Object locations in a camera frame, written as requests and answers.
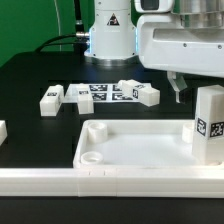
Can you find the white marker base plate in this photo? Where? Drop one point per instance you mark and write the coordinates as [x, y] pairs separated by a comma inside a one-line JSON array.
[[101, 93]]

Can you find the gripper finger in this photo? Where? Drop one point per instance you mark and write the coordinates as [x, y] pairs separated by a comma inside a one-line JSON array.
[[178, 84]]

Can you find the white block left edge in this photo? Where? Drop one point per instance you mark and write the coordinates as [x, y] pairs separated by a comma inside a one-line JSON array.
[[3, 131]]

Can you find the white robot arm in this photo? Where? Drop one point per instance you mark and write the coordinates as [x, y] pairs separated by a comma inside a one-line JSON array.
[[113, 36]]

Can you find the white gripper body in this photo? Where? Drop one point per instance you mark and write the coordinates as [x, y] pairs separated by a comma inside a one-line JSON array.
[[164, 44]]

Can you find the white desk top tray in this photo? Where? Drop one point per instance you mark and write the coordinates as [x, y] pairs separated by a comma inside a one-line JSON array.
[[135, 143]]

